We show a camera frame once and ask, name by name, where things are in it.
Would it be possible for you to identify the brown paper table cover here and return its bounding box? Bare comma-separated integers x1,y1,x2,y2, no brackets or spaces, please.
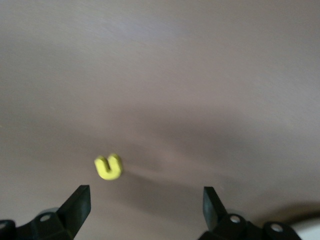
0,0,320,240

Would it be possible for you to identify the yellow foam letter u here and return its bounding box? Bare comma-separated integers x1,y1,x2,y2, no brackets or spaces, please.
94,153,124,181

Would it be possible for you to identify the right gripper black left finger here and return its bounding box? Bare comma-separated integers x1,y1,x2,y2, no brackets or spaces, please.
16,184,92,240

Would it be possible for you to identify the beige brown plate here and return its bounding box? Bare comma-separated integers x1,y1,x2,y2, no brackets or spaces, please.
294,219,320,240

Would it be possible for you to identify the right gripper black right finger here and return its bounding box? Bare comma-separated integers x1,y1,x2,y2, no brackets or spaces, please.
199,186,263,240

